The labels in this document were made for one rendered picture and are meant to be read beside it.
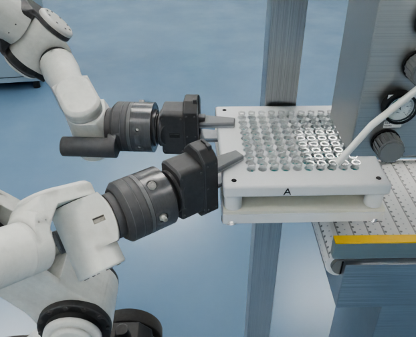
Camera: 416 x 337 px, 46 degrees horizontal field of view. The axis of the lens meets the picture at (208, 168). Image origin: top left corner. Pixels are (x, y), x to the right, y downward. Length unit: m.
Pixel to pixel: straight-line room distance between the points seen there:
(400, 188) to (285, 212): 0.29
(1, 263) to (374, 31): 0.45
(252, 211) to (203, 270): 1.17
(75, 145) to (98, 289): 0.31
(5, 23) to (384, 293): 0.84
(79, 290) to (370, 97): 0.65
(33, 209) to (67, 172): 1.86
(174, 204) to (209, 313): 1.11
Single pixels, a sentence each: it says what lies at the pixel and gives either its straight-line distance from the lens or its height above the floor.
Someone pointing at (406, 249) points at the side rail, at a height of 0.86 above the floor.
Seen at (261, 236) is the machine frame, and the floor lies 0.62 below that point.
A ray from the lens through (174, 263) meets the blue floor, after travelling 1.92.
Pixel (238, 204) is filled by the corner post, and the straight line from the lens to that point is 0.73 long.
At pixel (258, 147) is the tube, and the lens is 0.77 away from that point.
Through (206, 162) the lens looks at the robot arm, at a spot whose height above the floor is 0.99.
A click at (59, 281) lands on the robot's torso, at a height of 0.69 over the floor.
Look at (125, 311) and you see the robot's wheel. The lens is 1.52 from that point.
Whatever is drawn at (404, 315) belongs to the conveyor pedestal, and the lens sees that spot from 0.99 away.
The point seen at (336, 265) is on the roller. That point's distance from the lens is 0.80.
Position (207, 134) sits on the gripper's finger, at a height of 0.93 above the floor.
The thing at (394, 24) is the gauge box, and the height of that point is 1.21.
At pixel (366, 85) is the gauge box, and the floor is 1.14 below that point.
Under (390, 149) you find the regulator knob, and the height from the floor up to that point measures 1.07.
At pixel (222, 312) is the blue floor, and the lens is 1.76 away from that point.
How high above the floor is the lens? 1.37
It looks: 35 degrees down
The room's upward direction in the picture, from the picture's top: straight up
